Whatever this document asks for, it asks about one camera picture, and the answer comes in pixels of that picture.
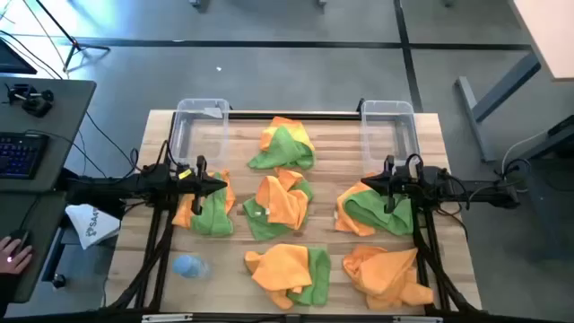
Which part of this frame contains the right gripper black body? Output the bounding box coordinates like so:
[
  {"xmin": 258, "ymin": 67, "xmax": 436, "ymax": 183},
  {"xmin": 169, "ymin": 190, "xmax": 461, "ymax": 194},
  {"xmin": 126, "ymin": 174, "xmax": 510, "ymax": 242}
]
[{"xmin": 385, "ymin": 154, "xmax": 425, "ymax": 215}]

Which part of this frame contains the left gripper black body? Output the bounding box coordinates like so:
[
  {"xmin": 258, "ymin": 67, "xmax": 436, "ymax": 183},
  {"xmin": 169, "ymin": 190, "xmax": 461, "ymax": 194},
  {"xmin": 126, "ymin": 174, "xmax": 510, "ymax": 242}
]
[{"xmin": 171, "ymin": 155, "xmax": 207, "ymax": 216}]

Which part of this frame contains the green microfiber towel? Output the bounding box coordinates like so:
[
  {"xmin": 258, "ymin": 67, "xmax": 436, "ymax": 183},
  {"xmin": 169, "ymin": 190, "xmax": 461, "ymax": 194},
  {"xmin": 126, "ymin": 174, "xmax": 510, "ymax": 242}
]
[
  {"xmin": 247, "ymin": 126, "xmax": 316, "ymax": 172},
  {"xmin": 189, "ymin": 171, "xmax": 235, "ymax": 239},
  {"xmin": 343, "ymin": 188, "xmax": 415, "ymax": 237},
  {"xmin": 242, "ymin": 179, "xmax": 315, "ymax": 242},
  {"xmin": 286, "ymin": 246, "xmax": 333, "ymax": 308}
]

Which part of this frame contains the orange microfiber towel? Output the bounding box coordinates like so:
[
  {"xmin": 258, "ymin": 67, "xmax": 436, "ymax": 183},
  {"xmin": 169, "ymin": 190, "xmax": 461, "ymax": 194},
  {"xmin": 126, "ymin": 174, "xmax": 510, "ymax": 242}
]
[
  {"xmin": 258, "ymin": 116, "xmax": 317, "ymax": 154},
  {"xmin": 342, "ymin": 244, "xmax": 436, "ymax": 311},
  {"xmin": 255, "ymin": 167, "xmax": 311, "ymax": 231},
  {"xmin": 334, "ymin": 172, "xmax": 378, "ymax": 238},
  {"xmin": 171, "ymin": 169, "xmax": 237, "ymax": 231},
  {"xmin": 244, "ymin": 243, "xmax": 314, "ymax": 311}
]

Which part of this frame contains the clear plastic bin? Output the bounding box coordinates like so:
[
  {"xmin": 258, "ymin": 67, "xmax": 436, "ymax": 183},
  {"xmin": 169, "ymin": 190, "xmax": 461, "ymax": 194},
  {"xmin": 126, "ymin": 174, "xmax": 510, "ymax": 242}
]
[
  {"xmin": 360, "ymin": 100, "xmax": 422, "ymax": 176},
  {"xmin": 169, "ymin": 98, "xmax": 231, "ymax": 174}
]

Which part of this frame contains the white printed bag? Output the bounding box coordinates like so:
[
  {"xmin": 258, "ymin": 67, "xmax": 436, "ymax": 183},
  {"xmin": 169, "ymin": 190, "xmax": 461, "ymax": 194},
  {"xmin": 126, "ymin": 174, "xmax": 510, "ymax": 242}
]
[{"xmin": 65, "ymin": 204, "xmax": 122, "ymax": 251}]

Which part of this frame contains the grey desk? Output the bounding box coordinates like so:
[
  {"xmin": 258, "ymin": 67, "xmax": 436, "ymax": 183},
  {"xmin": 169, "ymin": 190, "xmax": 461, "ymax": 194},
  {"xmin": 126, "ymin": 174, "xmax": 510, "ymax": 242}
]
[{"xmin": 0, "ymin": 75, "xmax": 98, "ymax": 304}]

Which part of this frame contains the dark grey table leg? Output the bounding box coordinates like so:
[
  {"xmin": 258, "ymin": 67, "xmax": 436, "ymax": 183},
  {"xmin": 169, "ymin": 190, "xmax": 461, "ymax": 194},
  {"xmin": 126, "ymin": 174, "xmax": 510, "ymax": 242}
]
[{"xmin": 518, "ymin": 113, "xmax": 574, "ymax": 163}]

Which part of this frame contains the black backlit keyboard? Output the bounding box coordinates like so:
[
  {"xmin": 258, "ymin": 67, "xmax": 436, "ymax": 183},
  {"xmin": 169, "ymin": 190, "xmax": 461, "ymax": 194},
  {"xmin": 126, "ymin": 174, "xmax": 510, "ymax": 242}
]
[{"xmin": 0, "ymin": 131, "xmax": 51, "ymax": 181}]

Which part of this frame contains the black clamp gadget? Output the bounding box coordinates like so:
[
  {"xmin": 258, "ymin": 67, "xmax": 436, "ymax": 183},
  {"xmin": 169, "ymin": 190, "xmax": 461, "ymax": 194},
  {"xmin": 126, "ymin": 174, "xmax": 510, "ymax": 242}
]
[{"xmin": 4, "ymin": 83, "xmax": 56, "ymax": 119}]

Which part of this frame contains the black tripod stand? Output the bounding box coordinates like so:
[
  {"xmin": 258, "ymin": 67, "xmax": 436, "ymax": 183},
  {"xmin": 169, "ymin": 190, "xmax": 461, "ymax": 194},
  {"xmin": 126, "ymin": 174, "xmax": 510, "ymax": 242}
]
[{"xmin": 34, "ymin": 0, "xmax": 111, "ymax": 74}]

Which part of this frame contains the person's hand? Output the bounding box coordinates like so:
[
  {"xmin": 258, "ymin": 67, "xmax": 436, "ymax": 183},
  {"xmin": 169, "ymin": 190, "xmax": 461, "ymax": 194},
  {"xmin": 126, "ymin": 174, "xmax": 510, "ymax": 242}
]
[{"xmin": 0, "ymin": 236, "xmax": 35, "ymax": 276}]

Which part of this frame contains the pale table top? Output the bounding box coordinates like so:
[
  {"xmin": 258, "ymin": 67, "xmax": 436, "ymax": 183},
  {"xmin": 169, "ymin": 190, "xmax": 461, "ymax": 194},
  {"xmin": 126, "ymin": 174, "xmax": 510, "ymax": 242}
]
[{"xmin": 508, "ymin": 0, "xmax": 574, "ymax": 83}]

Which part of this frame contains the black monitor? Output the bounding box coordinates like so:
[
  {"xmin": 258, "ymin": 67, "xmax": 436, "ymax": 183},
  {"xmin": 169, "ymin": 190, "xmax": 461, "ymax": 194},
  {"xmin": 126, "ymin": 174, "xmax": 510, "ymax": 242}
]
[{"xmin": 0, "ymin": 37, "xmax": 39, "ymax": 75}]

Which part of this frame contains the black metal rig frame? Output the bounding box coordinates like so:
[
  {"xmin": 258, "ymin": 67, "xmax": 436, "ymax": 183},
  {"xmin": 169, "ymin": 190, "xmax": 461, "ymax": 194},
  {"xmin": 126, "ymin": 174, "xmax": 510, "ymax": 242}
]
[{"xmin": 105, "ymin": 99, "xmax": 483, "ymax": 323}]

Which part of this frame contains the silver metal bracket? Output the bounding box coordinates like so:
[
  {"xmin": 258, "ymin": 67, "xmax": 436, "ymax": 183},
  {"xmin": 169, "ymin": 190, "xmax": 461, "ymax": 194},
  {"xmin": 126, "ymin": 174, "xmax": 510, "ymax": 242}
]
[
  {"xmin": 142, "ymin": 313, "xmax": 195, "ymax": 323},
  {"xmin": 393, "ymin": 315, "xmax": 443, "ymax": 323}
]

